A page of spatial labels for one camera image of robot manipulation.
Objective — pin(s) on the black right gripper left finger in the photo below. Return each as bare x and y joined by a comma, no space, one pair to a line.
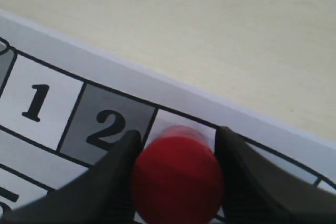
100,195

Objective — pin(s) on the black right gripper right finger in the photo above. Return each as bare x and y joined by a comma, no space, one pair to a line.
258,191

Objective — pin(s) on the red cylinder game piece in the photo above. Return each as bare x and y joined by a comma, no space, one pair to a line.
177,179

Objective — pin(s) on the printed paper game board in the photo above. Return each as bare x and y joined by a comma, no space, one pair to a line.
64,106

